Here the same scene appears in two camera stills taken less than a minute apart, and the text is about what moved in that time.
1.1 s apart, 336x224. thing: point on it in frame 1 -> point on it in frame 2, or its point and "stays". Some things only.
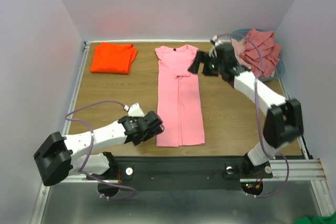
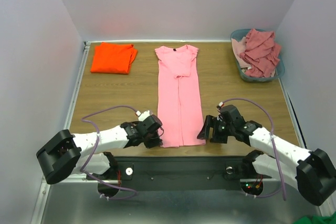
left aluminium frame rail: [46, 189] stays
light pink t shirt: [180, 119] stays
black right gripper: [206, 64] -> [217, 130]
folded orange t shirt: [113, 57] stays
